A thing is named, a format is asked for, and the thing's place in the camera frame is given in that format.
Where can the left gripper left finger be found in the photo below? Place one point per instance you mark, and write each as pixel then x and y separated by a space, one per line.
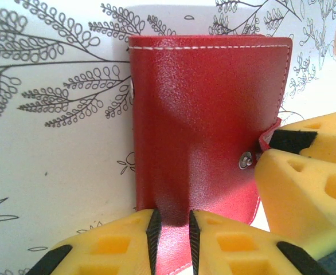
pixel 113 252

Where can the red leather card holder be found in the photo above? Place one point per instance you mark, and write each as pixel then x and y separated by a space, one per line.
pixel 199 114

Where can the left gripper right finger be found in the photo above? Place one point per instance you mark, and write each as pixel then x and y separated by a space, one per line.
pixel 236 252

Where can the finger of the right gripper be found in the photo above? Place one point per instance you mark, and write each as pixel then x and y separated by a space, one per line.
pixel 334 137
pixel 305 200

